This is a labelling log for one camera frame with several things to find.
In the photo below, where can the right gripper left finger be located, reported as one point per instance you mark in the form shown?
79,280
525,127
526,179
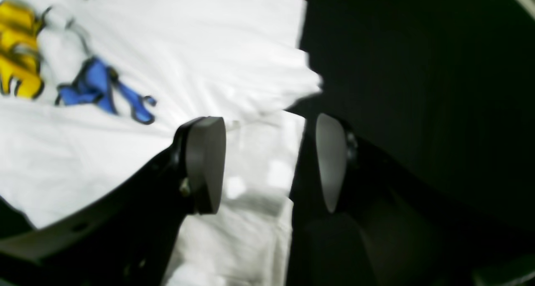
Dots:
126,237

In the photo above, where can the black table cloth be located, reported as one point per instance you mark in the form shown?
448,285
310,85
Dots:
445,87

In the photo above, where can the white printed t-shirt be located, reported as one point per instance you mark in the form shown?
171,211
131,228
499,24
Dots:
91,90

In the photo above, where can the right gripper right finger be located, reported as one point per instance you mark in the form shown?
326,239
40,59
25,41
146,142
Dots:
383,226

